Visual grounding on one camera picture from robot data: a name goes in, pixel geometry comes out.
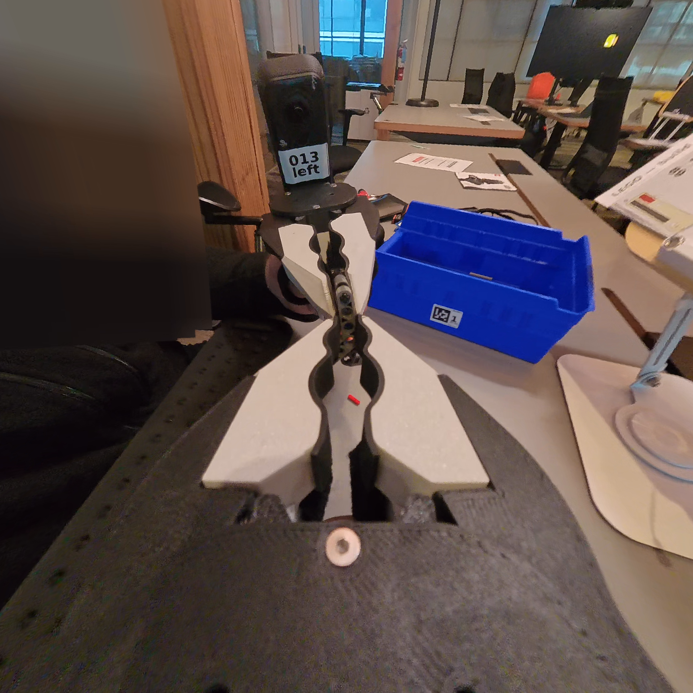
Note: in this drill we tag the red fire extinguisher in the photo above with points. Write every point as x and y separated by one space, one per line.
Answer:
401 59

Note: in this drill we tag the grey bent holed beam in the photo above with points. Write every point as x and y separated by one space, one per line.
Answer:
345 303

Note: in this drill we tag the black chair armrest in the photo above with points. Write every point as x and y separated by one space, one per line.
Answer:
216 197

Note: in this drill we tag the black dimpled mat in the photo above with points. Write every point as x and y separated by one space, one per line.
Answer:
178 406

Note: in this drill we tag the black flat device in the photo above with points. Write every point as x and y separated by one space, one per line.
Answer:
390 204

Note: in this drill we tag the paper sheet with red print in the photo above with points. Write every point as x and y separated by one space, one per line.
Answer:
433 161

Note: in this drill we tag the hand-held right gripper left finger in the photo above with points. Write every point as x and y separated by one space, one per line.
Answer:
265 433

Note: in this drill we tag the black sign pole stand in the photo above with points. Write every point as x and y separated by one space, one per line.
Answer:
425 65

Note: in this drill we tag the orange seat back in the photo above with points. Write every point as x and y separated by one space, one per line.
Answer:
540 85

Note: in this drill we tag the paper sheet with black figure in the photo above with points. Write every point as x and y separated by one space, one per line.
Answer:
487 181

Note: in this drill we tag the large wooden pillar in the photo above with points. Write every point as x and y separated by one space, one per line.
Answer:
211 108

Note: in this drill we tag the gridded window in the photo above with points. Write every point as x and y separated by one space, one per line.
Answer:
352 27

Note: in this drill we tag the printed instruction sheet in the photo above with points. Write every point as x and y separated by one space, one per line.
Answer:
649 189

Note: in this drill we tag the white stand base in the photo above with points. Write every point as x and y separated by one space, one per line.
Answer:
606 433

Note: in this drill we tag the black table inlay plate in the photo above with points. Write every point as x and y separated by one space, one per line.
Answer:
514 167

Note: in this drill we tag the person's left forearm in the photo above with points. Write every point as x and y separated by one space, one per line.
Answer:
238 281

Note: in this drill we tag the large black monitor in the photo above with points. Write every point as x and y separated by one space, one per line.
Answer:
584 43

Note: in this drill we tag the slim wooden column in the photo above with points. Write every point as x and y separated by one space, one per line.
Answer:
391 43

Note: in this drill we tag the person's left hand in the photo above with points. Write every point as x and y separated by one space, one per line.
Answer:
289 300

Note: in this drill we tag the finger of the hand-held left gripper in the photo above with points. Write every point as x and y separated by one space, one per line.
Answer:
360 254
300 260

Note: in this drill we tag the wooden top desk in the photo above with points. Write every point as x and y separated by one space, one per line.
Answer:
574 116

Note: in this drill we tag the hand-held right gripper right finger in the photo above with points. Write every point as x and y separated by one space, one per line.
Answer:
427 433

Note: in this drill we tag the blue storage bin with tag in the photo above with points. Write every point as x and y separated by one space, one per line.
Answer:
487 303

